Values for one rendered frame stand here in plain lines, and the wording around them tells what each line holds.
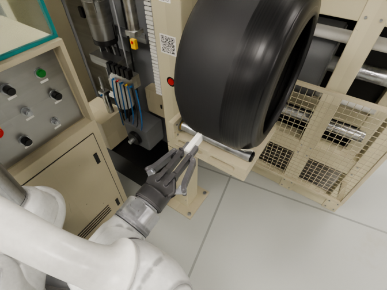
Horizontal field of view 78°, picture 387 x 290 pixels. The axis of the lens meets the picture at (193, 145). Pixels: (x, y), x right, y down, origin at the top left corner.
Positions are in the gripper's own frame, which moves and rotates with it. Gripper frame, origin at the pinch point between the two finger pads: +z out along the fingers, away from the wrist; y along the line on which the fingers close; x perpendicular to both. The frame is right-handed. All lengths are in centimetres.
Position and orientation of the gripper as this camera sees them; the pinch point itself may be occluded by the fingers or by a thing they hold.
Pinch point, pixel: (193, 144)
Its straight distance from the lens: 65.7
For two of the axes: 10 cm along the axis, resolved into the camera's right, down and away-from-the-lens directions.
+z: 5.5, -7.1, 4.5
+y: -8.3, -4.1, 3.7
